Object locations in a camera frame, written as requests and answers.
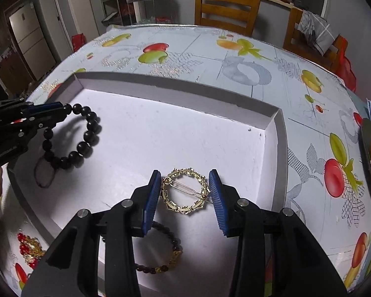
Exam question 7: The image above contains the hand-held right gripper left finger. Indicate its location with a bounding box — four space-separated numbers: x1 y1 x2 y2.
21 170 163 297

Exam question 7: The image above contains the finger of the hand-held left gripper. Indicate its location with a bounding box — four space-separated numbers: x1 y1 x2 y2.
17 99 64 115
19 104 72 133

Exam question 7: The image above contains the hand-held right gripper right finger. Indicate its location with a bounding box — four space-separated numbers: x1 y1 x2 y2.
208 169 348 297

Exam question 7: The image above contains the gold round hair clip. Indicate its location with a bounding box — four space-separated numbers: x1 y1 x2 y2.
161 167 211 215

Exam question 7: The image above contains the black bead bracelet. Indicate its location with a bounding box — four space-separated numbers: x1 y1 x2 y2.
42 103 102 171

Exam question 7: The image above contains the dark red bead bracelet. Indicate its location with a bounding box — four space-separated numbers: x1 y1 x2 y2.
135 221 184 276

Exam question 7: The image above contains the thin dark hair tie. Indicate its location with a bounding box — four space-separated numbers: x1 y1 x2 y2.
34 157 60 189

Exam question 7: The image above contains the grey cardboard tray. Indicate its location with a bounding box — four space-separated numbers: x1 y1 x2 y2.
7 71 289 297

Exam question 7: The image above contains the red and gold brooch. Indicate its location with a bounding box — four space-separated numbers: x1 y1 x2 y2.
17 232 47 270

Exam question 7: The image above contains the wooden cabinet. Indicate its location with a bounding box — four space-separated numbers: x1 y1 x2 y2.
0 0 39 95

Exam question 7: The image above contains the beige refrigerator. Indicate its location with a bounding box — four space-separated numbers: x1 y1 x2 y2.
8 4 56 81

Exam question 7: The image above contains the red gift bag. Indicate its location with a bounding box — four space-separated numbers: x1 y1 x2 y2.
72 32 88 52

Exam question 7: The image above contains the metal shelf rack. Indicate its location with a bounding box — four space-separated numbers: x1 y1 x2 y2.
97 0 139 27

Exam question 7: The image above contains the wooden chair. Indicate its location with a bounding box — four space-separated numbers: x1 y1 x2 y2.
194 0 262 37
283 6 348 72

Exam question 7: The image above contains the red plastic bag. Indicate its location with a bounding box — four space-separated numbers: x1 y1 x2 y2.
335 37 357 93

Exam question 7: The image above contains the grey checked cloth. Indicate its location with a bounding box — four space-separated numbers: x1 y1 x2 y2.
298 9 337 56

